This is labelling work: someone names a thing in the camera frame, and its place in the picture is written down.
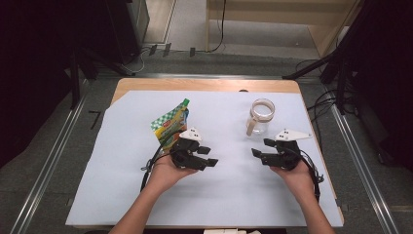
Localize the clear jar with beige rim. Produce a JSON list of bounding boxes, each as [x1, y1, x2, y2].
[[245, 97, 277, 137]]

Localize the left hand-held gripper black cable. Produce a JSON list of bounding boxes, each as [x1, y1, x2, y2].
[[139, 129, 184, 193]]

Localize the person's right hand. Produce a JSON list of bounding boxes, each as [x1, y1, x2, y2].
[[269, 160, 317, 203]]

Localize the green and yellow refill pouch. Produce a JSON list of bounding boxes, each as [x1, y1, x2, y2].
[[150, 97, 191, 152]]

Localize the metal floor rail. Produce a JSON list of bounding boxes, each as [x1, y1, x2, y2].
[[96, 72, 325, 81], [328, 102, 401, 234], [9, 94, 90, 234]]

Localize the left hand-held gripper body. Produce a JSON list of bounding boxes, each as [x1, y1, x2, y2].
[[169, 127, 208, 172]]

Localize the person's left hand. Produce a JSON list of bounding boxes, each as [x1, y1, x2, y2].
[[147, 158, 199, 197]]

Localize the light wooden shelf unit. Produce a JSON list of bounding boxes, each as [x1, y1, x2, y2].
[[205, 0, 362, 60]]

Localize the black cabinet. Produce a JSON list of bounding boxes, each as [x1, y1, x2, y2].
[[105, 0, 151, 65]]

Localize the white floor cable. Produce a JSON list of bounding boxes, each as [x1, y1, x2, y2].
[[125, 48, 154, 74]]

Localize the black metal stand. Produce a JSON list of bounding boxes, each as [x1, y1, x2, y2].
[[66, 45, 135, 110], [282, 0, 413, 115]]

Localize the black floor cables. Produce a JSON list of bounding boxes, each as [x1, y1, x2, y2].
[[294, 58, 340, 144]]

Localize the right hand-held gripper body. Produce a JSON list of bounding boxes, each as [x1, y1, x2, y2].
[[267, 129, 313, 172]]

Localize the hanging black cable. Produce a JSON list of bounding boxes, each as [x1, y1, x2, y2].
[[207, 0, 228, 54]]

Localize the right hand-held gripper black cable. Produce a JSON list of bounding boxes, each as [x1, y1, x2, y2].
[[291, 146, 325, 203]]

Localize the white paper sheet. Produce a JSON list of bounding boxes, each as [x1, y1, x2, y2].
[[64, 90, 345, 228]]

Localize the hand-held gripper black cable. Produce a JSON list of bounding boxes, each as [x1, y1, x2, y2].
[[291, 146, 325, 203], [139, 129, 184, 193]]

